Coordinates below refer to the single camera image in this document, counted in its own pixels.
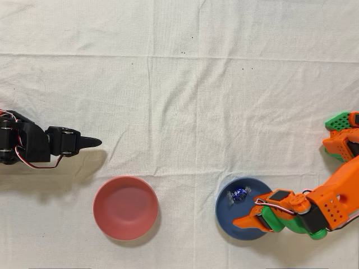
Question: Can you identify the blue candy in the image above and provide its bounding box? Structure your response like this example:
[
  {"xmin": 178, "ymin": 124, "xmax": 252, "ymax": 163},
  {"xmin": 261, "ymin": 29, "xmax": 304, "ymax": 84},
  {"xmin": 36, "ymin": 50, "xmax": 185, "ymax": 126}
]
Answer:
[{"xmin": 226, "ymin": 185, "xmax": 252, "ymax": 207}]

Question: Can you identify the blue bowl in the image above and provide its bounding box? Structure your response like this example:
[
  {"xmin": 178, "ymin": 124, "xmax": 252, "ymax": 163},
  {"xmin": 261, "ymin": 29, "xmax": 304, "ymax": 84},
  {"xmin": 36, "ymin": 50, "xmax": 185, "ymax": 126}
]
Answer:
[{"xmin": 215, "ymin": 176, "xmax": 275, "ymax": 241}]

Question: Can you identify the red bowl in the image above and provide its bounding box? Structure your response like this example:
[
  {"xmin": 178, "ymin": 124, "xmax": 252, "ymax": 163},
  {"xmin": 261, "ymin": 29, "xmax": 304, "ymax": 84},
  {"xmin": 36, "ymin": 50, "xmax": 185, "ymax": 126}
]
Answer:
[{"xmin": 93, "ymin": 175, "xmax": 159, "ymax": 241}]

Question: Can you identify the white wrinkled tablecloth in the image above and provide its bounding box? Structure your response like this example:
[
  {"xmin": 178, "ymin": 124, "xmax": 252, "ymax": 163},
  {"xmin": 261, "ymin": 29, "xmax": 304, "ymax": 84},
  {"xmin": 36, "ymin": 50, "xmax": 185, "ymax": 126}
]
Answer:
[{"xmin": 0, "ymin": 0, "xmax": 359, "ymax": 269}]

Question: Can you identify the thin gripper servo cable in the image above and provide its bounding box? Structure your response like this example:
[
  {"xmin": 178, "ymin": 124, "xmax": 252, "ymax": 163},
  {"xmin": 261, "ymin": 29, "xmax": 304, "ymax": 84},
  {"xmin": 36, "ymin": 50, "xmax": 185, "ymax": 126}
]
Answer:
[{"xmin": 254, "ymin": 189, "xmax": 312, "ymax": 216}]

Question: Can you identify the white red looping servo cable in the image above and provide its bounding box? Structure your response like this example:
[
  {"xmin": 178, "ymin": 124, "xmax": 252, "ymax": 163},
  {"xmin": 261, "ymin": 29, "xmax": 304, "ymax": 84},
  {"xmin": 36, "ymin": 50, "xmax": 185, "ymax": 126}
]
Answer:
[{"xmin": 15, "ymin": 144, "xmax": 65, "ymax": 170}]

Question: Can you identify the forearm servo cable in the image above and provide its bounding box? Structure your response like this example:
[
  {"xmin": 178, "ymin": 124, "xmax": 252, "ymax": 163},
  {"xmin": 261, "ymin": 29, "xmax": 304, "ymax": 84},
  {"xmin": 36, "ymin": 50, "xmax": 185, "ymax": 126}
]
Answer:
[{"xmin": 326, "ymin": 211, "xmax": 359, "ymax": 232}]

